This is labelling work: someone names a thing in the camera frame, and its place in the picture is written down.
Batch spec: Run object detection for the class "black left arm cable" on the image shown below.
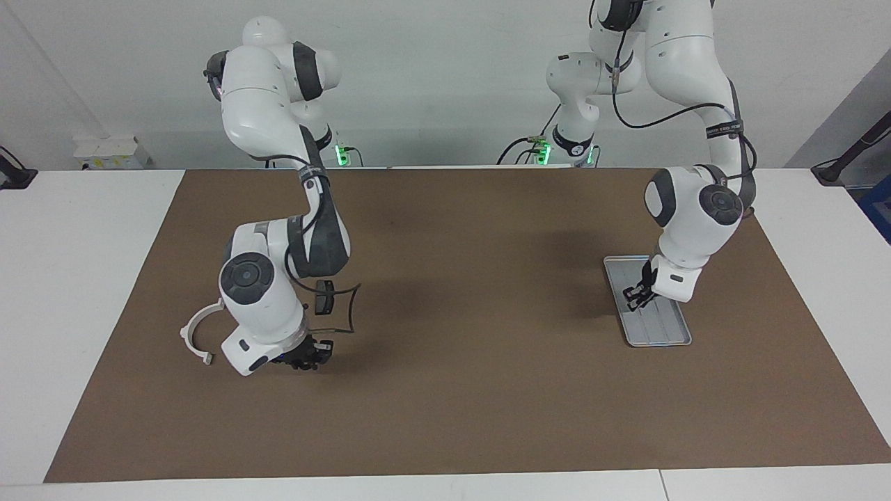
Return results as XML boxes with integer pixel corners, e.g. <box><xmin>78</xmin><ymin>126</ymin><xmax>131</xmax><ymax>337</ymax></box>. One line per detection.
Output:
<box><xmin>589</xmin><ymin>0</ymin><xmax>759</xmax><ymax>216</ymax></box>

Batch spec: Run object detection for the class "black clamp mount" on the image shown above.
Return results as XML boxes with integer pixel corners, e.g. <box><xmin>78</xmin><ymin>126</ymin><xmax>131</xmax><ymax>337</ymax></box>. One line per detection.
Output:
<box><xmin>0</xmin><ymin>146</ymin><xmax>39</xmax><ymax>190</ymax></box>

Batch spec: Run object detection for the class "white cardboard box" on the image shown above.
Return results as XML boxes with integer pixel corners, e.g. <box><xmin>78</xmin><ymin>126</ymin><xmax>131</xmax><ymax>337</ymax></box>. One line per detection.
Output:
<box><xmin>72</xmin><ymin>135</ymin><xmax>151</xmax><ymax>170</ymax></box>

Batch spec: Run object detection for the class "brown table mat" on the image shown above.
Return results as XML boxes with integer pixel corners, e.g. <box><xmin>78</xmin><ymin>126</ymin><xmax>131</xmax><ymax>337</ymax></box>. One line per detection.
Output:
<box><xmin>43</xmin><ymin>167</ymin><xmax>891</xmax><ymax>484</ymax></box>

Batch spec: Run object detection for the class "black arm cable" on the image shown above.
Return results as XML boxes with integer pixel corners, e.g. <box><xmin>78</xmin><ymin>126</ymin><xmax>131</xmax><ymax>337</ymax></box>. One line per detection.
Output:
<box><xmin>589</xmin><ymin>0</ymin><xmax>759</xmax><ymax>216</ymax></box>
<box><xmin>247</xmin><ymin>152</ymin><xmax>363</xmax><ymax>336</ymax></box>

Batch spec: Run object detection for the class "black left base cable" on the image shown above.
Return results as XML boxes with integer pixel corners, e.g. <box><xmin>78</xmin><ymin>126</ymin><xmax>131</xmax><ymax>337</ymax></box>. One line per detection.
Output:
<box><xmin>496</xmin><ymin>104</ymin><xmax>563</xmax><ymax>166</ymax></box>

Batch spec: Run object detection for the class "white semicircular plastic bracket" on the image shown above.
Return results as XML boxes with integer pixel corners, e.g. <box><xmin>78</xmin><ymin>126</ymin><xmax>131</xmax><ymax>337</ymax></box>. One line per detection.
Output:
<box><xmin>180</xmin><ymin>298</ymin><xmax>226</xmax><ymax>366</ymax></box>

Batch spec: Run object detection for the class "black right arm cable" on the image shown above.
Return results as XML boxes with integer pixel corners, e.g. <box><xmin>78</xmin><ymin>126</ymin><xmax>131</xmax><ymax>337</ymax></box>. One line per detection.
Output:
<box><xmin>247</xmin><ymin>152</ymin><xmax>363</xmax><ymax>336</ymax></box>

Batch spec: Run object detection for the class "blue crate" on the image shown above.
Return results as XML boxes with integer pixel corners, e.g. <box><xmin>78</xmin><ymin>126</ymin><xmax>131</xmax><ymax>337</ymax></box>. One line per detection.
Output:
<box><xmin>860</xmin><ymin>174</ymin><xmax>891</xmax><ymax>244</ymax></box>

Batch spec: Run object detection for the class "silver metal tray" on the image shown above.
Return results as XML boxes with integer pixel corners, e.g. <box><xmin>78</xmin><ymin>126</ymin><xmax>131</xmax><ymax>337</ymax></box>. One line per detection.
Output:
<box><xmin>603</xmin><ymin>255</ymin><xmax>693</xmax><ymax>347</ymax></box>

